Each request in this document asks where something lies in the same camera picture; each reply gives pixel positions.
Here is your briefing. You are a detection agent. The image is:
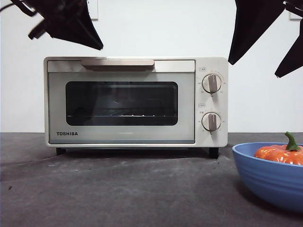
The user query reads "cream Toshiba toaster oven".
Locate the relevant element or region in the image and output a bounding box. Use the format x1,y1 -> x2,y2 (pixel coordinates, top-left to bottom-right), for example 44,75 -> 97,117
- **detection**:
43,56 -> 229,158

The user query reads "white wall socket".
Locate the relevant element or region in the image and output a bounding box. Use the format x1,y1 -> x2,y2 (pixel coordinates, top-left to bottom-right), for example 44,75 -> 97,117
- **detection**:
88,0 -> 99,21
289,8 -> 303,21

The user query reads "blue ribbed bowl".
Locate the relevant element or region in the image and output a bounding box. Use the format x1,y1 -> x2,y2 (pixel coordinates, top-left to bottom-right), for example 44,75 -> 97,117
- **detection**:
232,141 -> 303,212

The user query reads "beige oven knob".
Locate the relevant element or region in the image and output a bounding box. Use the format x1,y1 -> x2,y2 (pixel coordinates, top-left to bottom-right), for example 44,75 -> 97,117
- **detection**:
201,111 -> 222,132
202,73 -> 223,94

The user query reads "metal wire oven rack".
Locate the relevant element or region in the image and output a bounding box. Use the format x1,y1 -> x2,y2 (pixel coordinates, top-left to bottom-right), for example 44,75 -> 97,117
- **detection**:
67,107 -> 178,119

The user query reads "orange pumpkin with green stem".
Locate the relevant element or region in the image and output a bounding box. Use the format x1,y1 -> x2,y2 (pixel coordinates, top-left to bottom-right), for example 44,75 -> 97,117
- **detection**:
253,131 -> 303,165

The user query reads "black cable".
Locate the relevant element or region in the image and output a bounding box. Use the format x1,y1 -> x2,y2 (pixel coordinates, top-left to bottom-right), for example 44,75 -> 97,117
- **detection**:
0,0 -> 35,17

